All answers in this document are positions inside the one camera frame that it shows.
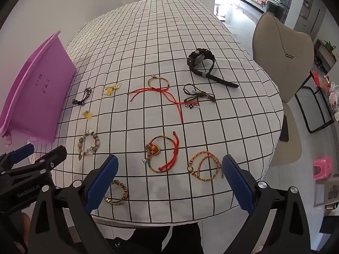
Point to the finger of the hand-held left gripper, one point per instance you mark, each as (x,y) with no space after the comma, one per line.
(54,157)
(22,153)

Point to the dark cabinet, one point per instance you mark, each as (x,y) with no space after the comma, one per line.
(287,0)

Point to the white black checkered tablecloth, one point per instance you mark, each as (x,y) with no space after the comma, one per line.
(159,45)

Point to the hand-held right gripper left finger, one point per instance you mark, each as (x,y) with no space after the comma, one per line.
(102,184)

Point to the black wrist watch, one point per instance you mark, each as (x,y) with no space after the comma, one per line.
(197,58)

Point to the light grey box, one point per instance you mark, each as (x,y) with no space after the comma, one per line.
(325,193)

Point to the small yellow charm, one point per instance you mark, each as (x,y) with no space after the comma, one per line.
(87,114)

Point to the person's black trousers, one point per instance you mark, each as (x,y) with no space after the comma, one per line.
(182,239)

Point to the pink plastic stool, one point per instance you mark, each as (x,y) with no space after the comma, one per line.
(321,165)

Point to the black metal chair frame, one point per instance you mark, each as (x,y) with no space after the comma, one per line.
(304,111)

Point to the pink plastic tub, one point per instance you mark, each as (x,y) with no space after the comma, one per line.
(39,92)

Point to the red packets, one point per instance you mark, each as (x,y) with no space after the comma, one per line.
(320,82)

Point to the beige chair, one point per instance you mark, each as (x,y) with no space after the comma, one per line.
(280,45)

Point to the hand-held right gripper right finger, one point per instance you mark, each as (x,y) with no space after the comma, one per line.
(238,184)

